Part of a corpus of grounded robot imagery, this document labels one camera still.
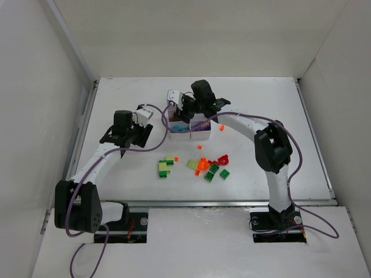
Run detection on red rounded lego brick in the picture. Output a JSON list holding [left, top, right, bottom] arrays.
[[169, 114, 181, 122]]

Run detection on purple curved lego brick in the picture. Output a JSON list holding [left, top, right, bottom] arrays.
[[199, 122, 211, 130]]

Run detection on teal square lego brick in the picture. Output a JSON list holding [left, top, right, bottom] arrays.
[[172, 125, 189, 131]]

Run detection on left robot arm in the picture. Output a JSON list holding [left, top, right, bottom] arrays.
[[54, 106, 154, 233]]

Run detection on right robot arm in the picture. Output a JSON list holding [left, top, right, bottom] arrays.
[[167, 80, 294, 230]]

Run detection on right white divided container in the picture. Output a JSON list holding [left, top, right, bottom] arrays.
[[190, 114, 212, 140]]

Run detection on white divided container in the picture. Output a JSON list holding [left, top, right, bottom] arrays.
[[166, 105, 191, 141], [190, 114, 212, 140]]

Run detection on left white divided container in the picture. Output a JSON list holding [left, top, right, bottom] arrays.
[[166, 105, 191, 141]]

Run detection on green and lime lego cluster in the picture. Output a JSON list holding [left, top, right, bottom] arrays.
[[158, 156, 175, 178]]

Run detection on lime square lego brick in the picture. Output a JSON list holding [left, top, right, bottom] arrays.
[[187, 160, 199, 170]]

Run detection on orange round lego piece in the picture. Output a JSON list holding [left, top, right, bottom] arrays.
[[198, 158, 210, 171]]

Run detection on red round lego piece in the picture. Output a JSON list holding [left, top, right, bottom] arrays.
[[217, 155, 229, 166]]

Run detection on green lego brick lower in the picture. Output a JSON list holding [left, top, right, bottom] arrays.
[[204, 171, 214, 182]]

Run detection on green lego brick right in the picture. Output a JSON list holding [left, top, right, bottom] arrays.
[[219, 169, 230, 180]]

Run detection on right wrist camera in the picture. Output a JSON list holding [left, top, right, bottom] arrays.
[[166, 90, 183, 110]]

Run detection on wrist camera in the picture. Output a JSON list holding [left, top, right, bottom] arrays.
[[134, 105, 154, 127], [166, 90, 183, 110]]

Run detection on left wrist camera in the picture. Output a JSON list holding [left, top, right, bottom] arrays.
[[134, 105, 154, 127]]

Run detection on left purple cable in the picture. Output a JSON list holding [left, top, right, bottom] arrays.
[[65, 103, 174, 277]]

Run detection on purple cable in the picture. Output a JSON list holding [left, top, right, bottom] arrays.
[[65, 103, 174, 277], [161, 101, 340, 240]]

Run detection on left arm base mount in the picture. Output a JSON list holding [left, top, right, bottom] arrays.
[[107, 211, 148, 244]]

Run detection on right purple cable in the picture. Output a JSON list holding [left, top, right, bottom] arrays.
[[161, 101, 340, 240]]

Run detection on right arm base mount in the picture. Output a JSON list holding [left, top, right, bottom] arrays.
[[249, 211, 307, 243]]

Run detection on aluminium rail front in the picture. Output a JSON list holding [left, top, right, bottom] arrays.
[[127, 199, 338, 207]]

